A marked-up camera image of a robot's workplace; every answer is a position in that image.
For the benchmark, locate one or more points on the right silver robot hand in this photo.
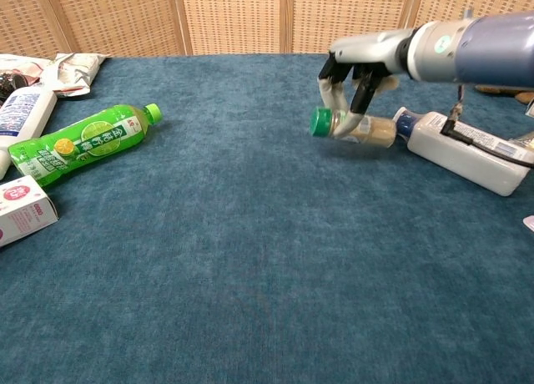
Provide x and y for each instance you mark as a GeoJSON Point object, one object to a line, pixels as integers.
{"type": "Point", "coordinates": [367, 54]}

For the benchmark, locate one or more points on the green-capped spice jar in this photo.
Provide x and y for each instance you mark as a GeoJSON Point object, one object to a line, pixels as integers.
{"type": "Point", "coordinates": [359, 127]}

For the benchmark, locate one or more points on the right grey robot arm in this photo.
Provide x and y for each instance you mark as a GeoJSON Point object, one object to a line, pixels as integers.
{"type": "Point", "coordinates": [480, 50]}

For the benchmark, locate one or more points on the white bottle with navy cap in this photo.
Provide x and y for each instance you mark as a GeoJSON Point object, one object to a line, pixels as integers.
{"type": "Point", "coordinates": [463, 156]}

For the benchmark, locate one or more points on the green lime drink bottle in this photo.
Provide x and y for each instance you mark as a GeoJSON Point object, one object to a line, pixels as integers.
{"type": "Point", "coordinates": [79, 144]}

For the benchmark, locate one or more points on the woven rattan folding screen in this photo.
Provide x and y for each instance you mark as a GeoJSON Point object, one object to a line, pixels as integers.
{"type": "Point", "coordinates": [233, 16]}

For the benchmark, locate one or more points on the brown plush toy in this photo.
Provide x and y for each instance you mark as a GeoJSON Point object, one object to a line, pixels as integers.
{"type": "Point", "coordinates": [507, 90]}

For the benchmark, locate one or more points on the small silver packet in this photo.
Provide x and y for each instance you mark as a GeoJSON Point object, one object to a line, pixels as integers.
{"type": "Point", "coordinates": [530, 108]}

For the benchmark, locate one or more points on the yellow and clear packet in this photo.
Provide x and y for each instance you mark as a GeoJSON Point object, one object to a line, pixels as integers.
{"type": "Point", "coordinates": [525, 142]}

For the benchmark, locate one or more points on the blue velvet tablecloth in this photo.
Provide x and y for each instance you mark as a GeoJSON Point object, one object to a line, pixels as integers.
{"type": "Point", "coordinates": [267, 250]}

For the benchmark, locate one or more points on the pale pink packet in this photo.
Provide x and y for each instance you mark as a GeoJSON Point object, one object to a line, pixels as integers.
{"type": "Point", "coordinates": [529, 223]}

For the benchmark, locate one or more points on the white crinkled snack bag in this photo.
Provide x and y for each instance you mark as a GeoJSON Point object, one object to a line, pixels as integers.
{"type": "Point", "coordinates": [73, 73]}

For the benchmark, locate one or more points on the white bag with dark print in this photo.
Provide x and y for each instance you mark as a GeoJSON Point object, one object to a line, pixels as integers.
{"type": "Point", "coordinates": [16, 73]}

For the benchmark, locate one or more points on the white tube with blue print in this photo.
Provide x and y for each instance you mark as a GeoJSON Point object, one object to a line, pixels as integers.
{"type": "Point", "coordinates": [21, 117]}

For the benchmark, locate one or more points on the white and pink carton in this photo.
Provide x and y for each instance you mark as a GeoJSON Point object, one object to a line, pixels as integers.
{"type": "Point", "coordinates": [23, 208]}

